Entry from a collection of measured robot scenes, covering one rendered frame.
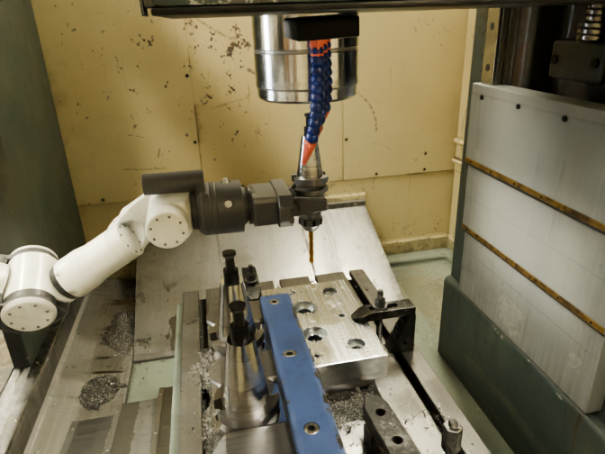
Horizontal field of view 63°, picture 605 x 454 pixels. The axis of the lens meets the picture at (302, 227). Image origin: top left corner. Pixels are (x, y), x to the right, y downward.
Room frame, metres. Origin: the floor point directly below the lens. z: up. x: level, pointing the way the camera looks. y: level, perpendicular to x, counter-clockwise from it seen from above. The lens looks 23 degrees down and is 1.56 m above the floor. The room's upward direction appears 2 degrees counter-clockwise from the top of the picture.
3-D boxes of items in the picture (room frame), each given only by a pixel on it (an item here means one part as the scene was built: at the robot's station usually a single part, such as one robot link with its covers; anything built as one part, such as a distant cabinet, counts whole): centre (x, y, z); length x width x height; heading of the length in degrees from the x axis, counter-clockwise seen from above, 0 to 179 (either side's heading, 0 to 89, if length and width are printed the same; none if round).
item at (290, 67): (0.80, -0.02, 1.50); 0.16 x 0.16 x 0.12
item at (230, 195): (0.78, 0.08, 1.27); 0.13 x 0.12 x 0.10; 11
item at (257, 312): (0.53, 0.09, 1.21); 0.07 x 0.05 x 0.01; 101
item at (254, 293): (0.99, 0.12, 0.97); 0.13 x 0.03 x 0.15; 11
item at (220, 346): (0.48, 0.08, 1.21); 0.06 x 0.06 x 0.03
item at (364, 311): (0.86, -0.16, 0.97); 0.13 x 0.03 x 0.15; 101
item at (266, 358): (0.43, 0.07, 1.21); 0.07 x 0.05 x 0.01; 101
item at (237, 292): (0.48, 0.08, 1.26); 0.04 x 0.04 x 0.07
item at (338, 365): (0.85, -0.01, 0.97); 0.29 x 0.23 x 0.05; 11
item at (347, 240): (1.45, 0.12, 0.75); 0.89 x 0.67 x 0.26; 101
